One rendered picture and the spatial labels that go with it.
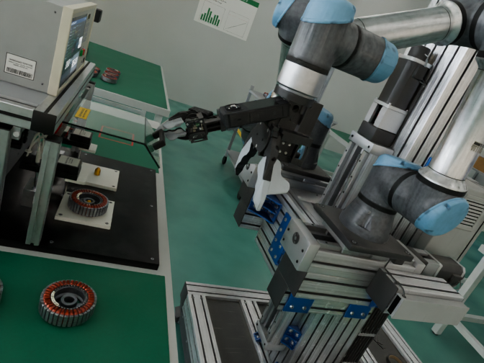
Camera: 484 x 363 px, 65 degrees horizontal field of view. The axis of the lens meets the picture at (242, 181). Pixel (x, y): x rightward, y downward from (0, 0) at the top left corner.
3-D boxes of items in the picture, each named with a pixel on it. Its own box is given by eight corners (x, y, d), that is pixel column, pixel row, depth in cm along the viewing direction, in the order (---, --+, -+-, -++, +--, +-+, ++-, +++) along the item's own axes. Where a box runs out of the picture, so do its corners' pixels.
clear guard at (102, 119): (158, 139, 124) (163, 122, 122) (160, 168, 103) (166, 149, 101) (50, 109, 112) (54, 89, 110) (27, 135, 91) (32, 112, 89)
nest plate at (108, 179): (119, 173, 144) (119, 171, 144) (115, 191, 131) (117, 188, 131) (77, 163, 139) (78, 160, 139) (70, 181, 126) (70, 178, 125)
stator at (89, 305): (86, 287, 89) (88, 275, 88) (100, 322, 82) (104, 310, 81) (32, 294, 82) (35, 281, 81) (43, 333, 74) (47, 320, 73)
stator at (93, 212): (109, 204, 120) (111, 194, 119) (102, 222, 110) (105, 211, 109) (72, 194, 117) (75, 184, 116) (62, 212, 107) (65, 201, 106)
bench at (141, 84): (144, 127, 451) (162, 66, 425) (142, 202, 290) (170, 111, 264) (44, 98, 413) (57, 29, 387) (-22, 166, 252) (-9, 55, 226)
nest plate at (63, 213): (114, 204, 123) (114, 201, 123) (109, 230, 110) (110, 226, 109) (64, 194, 118) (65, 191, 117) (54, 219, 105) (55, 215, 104)
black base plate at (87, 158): (154, 174, 161) (155, 169, 160) (157, 271, 105) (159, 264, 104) (33, 144, 145) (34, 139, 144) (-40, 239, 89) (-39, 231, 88)
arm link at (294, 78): (295, 63, 58) (277, 55, 65) (284, 91, 59) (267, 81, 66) (335, 79, 61) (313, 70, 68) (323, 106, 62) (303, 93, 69)
